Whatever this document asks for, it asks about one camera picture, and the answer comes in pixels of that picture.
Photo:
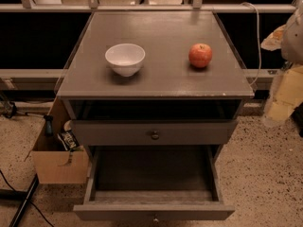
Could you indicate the grey wooden drawer cabinet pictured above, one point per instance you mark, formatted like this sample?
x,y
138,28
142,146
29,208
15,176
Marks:
x,y
167,88

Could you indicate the white ceramic bowl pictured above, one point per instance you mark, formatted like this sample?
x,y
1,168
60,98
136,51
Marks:
x,y
125,59

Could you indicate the cardboard box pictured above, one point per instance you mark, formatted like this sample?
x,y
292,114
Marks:
x,y
54,164

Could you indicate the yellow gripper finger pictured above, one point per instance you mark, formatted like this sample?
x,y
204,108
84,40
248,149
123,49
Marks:
x,y
273,41
286,94

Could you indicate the dark bottle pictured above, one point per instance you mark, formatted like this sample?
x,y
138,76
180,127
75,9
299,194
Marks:
x,y
48,125

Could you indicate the grey top drawer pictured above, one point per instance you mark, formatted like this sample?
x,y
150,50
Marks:
x,y
98,133

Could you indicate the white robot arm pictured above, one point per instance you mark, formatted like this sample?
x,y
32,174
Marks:
x,y
292,40

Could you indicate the black floor stand bar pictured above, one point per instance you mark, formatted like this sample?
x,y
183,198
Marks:
x,y
23,197

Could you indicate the grey drawer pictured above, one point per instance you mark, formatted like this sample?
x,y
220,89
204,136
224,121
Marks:
x,y
153,184
98,133

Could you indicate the red apple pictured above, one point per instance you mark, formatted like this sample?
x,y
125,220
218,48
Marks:
x,y
200,55

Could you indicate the dark snack packet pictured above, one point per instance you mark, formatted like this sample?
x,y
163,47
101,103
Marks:
x,y
68,140

